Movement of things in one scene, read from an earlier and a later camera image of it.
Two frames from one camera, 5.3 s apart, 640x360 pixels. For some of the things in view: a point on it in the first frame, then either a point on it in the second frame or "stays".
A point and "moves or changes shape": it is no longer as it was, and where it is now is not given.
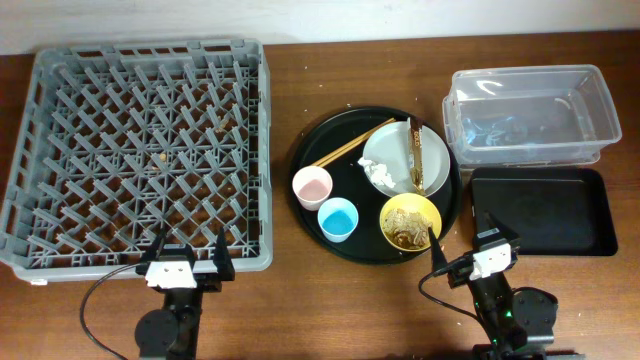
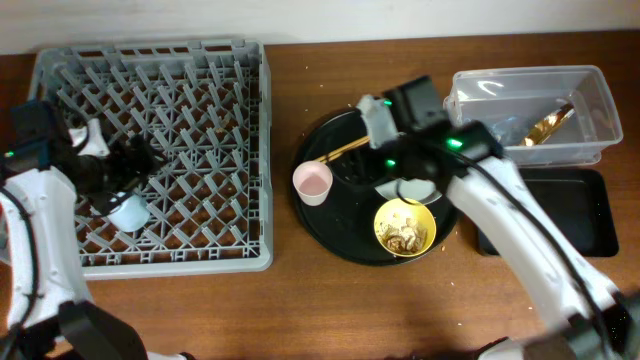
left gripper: (221, 258) -> (129, 171)
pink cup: (312, 185) stays
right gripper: (514, 242) -> (369, 166)
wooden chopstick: (347, 145) stays
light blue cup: (337, 217) -> (131, 215)
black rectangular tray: (554, 211) stays
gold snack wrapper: (415, 162) moves or changes shape
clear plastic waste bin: (530, 116) stays
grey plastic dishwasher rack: (113, 145) stays
